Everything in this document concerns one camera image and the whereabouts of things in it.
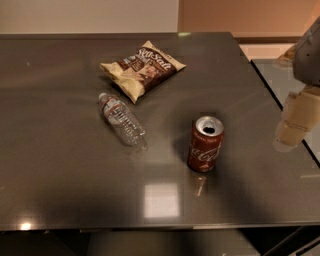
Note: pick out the clear plastic water bottle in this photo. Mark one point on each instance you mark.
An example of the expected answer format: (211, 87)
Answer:
(122, 120)

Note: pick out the red coke can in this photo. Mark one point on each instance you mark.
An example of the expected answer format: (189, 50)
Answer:
(207, 135)

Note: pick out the sea salt chip bag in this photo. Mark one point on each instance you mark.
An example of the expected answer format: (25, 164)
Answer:
(139, 73)

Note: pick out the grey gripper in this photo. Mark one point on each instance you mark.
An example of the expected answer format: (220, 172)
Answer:
(308, 57)

